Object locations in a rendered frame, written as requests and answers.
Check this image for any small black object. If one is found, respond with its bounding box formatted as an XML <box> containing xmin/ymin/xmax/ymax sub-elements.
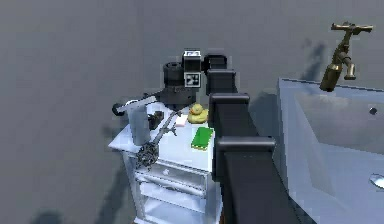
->
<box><xmin>147</xmin><ymin>110</ymin><xmax>165</xmax><ymax>130</ymax></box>

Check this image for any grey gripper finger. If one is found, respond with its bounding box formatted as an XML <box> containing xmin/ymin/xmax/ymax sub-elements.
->
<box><xmin>112</xmin><ymin>93</ymin><xmax>162</xmax><ymax>117</ymax></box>
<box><xmin>135</xmin><ymin>111</ymin><xmax>184</xmax><ymax>168</ymax></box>

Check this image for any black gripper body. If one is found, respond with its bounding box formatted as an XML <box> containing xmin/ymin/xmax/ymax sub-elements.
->
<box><xmin>159</xmin><ymin>61</ymin><xmax>198</xmax><ymax>112</ymax></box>

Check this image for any pink soap bar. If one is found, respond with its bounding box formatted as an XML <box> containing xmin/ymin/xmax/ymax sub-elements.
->
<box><xmin>174</xmin><ymin>114</ymin><xmax>188</xmax><ymax>128</ymax></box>

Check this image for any white bathroom cabinet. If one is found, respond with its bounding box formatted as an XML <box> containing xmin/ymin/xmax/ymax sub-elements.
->
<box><xmin>107</xmin><ymin>99</ymin><xmax>224</xmax><ymax>224</ymax></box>

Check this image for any yellow rubber duck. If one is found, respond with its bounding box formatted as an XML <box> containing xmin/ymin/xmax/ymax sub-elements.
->
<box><xmin>187</xmin><ymin>103</ymin><xmax>210</xmax><ymax>125</ymax></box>

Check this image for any white sink basin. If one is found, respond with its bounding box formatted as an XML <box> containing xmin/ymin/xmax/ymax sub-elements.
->
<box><xmin>277</xmin><ymin>77</ymin><xmax>384</xmax><ymax>224</ymax></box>

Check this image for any grey cylindrical torch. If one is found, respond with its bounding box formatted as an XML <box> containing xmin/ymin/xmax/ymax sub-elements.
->
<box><xmin>128</xmin><ymin>104</ymin><xmax>152</xmax><ymax>146</ymax></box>

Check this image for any brass tap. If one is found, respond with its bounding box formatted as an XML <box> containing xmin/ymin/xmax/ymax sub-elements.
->
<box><xmin>319</xmin><ymin>21</ymin><xmax>375</xmax><ymax>93</ymax></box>

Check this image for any green sponge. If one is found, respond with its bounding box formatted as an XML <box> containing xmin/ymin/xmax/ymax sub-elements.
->
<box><xmin>190</xmin><ymin>126</ymin><xmax>215</xmax><ymax>151</ymax></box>

